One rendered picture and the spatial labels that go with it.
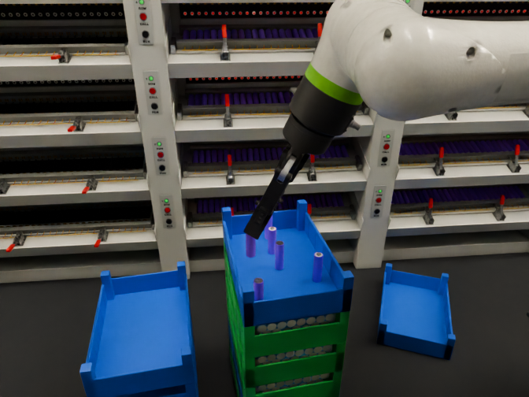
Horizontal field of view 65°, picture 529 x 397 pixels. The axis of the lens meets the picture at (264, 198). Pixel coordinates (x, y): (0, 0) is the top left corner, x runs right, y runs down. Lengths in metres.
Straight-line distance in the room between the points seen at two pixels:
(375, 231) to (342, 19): 1.05
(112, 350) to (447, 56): 0.83
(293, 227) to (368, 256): 0.59
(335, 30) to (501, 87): 0.20
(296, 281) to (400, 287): 0.73
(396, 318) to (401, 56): 1.07
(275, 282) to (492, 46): 0.57
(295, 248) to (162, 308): 0.35
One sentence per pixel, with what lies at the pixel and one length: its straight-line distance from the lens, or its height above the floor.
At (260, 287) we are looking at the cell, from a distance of 0.75.
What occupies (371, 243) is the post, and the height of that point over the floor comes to 0.11.
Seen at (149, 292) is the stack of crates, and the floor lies 0.24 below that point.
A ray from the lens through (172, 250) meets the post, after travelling 1.46.
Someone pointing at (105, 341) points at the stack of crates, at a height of 0.24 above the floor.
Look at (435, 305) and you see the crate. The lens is 1.51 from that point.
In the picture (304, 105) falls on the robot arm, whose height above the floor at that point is 0.79.
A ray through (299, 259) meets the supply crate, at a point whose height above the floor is 0.40.
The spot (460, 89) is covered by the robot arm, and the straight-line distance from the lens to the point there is 0.48.
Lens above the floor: 0.94
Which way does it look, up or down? 28 degrees down
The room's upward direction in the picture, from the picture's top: straight up
